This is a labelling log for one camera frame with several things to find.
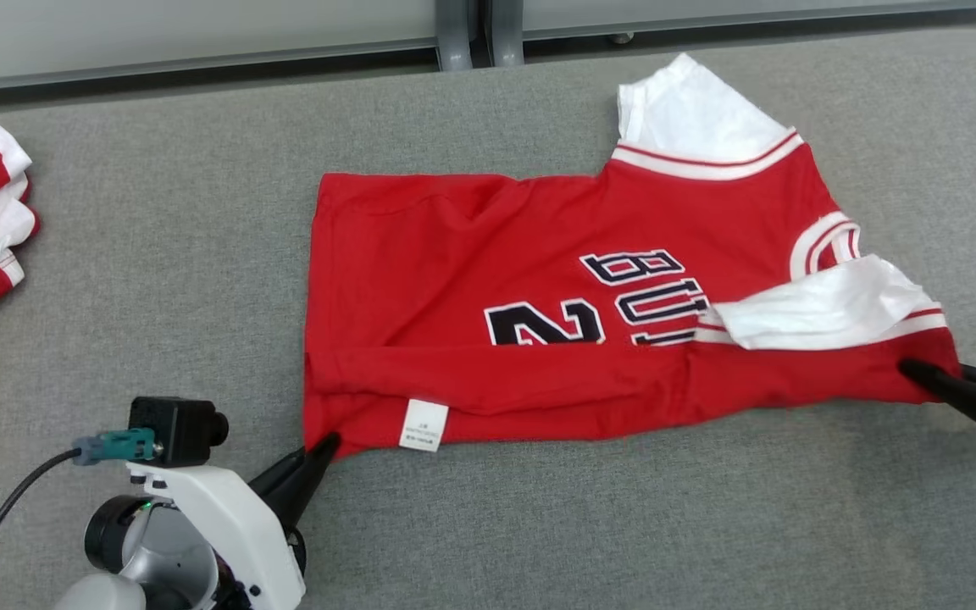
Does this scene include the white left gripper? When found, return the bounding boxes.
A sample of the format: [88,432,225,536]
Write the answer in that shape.
[128,432,341,610]

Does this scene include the red basketball jersey white sleeves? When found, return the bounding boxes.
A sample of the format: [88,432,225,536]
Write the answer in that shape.
[302,53,963,460]

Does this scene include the teal left camera connector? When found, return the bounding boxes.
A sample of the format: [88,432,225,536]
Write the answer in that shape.
[72,428,158,466]

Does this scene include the black left camera cable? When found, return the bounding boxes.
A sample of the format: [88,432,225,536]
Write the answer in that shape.
[0,447,82,610]

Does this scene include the grey partition post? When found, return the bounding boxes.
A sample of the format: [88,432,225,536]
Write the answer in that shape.
[488,0,526,68]
[435,0,474,72]

